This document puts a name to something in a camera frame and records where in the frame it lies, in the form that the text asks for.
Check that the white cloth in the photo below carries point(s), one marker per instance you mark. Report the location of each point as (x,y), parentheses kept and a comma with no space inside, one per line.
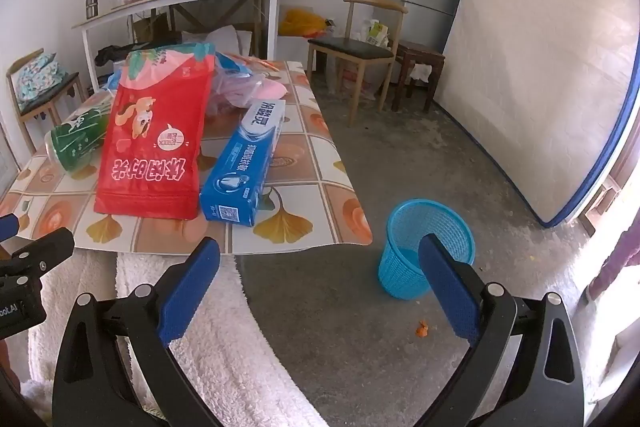
(421,72)

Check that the pink sponge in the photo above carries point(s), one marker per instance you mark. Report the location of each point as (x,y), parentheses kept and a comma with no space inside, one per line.
(272,89)

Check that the clear pink plastic bag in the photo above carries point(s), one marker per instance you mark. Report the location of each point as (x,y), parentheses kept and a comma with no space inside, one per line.
(235,89)

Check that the white sack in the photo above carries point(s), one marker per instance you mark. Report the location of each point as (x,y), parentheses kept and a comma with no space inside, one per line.
(225,37)

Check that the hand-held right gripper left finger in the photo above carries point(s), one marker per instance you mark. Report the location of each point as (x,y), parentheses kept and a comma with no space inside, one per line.
(187,292)

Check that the blue toothpaste box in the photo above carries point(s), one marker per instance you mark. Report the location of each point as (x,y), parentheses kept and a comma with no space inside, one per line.
(240,172)

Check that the dark wooden stool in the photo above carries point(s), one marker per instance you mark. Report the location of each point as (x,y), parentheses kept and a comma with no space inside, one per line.
(420,49)

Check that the white green packet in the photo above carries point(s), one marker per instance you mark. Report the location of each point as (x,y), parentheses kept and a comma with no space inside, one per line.
(377,34)

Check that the red snack bag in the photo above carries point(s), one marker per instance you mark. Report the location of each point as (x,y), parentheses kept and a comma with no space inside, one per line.
(150,147)

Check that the wooden chair with cushion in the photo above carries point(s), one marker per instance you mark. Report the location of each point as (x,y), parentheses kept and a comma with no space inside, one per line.
(55,99)

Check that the cardboard box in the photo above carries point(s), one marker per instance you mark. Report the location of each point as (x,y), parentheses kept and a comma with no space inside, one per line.
(150,29)

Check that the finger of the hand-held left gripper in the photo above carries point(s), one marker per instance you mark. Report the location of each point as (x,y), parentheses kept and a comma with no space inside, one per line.
(45,249)
(7,226)

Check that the blue plastic bag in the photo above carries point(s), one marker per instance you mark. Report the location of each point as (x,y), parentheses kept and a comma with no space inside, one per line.
(235,61)

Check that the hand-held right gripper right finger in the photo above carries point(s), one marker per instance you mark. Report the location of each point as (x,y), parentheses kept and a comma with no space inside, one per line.
(450,287)

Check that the white mattress blue trim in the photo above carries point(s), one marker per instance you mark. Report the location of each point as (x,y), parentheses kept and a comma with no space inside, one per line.
(540,72)

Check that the blue plastic basket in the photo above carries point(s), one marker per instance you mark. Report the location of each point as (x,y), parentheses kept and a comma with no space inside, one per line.
(400,267)

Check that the steel thermos bottle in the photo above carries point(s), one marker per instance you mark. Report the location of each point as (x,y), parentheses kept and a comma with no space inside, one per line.
(92,6)

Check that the orange peel piece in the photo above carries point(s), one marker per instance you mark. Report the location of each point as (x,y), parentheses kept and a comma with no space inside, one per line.
(422,330)

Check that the black cloth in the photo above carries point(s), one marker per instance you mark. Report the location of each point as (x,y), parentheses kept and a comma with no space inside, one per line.
(115,53)

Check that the purple curtain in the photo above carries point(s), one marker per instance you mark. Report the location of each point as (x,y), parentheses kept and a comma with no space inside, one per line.
(620,257)

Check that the wooden chair black seat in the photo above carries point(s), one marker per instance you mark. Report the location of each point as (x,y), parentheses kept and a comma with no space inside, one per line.
(350,48)

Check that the floral cushion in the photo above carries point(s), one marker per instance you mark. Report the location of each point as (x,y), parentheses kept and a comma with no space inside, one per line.
(37,74)

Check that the yellow plastic bag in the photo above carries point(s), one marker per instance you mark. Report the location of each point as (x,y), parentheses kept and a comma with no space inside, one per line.
(300,23)

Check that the white box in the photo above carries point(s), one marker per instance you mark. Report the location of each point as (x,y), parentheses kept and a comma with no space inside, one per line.
(292,48)

